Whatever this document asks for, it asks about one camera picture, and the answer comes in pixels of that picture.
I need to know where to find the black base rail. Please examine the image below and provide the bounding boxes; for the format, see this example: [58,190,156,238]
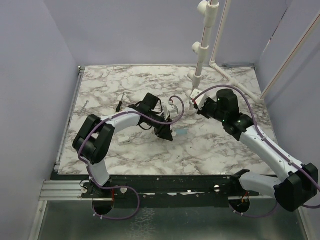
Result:
[51,171,276,208]

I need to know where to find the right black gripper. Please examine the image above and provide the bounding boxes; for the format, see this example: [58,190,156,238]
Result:
[194,97,227,123]

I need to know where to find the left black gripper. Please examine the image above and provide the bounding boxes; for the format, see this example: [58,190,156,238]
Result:
[146,111,174,141]

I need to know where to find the aluminium extrusion rail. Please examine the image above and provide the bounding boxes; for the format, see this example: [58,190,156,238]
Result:
[38,179,87,201]

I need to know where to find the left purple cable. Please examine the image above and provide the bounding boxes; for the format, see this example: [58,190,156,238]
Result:
[77,95,185,221]

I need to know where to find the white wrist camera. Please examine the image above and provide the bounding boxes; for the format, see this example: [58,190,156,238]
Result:
[190,88,208,111]
[163,104,179,120]

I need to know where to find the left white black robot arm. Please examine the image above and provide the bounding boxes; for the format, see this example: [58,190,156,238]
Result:
[72,93,173,198]

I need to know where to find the white PVC pipe frame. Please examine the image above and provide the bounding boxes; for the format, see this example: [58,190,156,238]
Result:
[188,0,320,104]

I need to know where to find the small silver wrench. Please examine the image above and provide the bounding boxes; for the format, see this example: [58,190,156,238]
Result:
[78,100,90,116]

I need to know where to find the yellow black screwdriver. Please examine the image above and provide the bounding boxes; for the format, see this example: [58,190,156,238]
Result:
[115,92,125,113]

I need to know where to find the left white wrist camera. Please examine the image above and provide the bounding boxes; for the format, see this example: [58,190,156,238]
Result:
[163,104,179,120]

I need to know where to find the white staple box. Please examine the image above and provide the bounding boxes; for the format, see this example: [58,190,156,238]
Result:
[118,136,131,145]

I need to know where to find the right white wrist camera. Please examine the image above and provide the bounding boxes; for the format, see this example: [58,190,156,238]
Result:
[190,88,208,111]

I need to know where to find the purple cable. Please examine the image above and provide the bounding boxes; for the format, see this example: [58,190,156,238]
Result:
[77,95,185,221]
[191,84,320,218]

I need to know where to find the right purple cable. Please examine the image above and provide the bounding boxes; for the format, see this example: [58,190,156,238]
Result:
[191,84,320,218]

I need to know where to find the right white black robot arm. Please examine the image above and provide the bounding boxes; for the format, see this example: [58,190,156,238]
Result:
[190,85,320,212]

